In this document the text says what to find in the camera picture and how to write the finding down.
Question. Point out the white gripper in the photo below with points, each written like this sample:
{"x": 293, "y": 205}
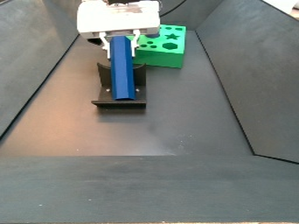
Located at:
{"x": 102, "y": 20}

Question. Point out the blue hexagon prism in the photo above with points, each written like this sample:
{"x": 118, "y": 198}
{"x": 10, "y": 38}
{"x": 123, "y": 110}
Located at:
{"x": 122, "y": 69}

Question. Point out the green shape sorter block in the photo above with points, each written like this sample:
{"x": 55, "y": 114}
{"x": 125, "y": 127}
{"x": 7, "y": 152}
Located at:
{"x": 162, "y": 51}

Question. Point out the dark curved cradle stand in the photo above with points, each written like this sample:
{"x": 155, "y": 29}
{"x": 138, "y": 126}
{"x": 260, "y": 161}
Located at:
{"x": 106, "y": 100}

